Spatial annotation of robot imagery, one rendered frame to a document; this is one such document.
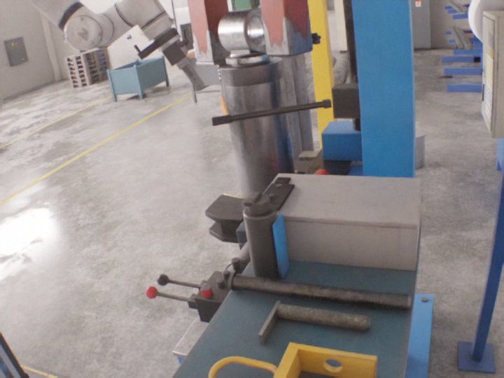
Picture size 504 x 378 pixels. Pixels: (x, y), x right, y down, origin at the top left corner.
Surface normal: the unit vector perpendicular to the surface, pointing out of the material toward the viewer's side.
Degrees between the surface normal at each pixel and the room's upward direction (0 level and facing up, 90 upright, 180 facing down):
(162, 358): 0
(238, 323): 0
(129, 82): 90
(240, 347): 0
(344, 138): 90
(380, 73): 90
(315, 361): 90
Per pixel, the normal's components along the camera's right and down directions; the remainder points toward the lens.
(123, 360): -0.13, -0.91
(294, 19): 0.68, 0.22
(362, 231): -0.37, 0.42
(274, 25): -0.73, 0.36
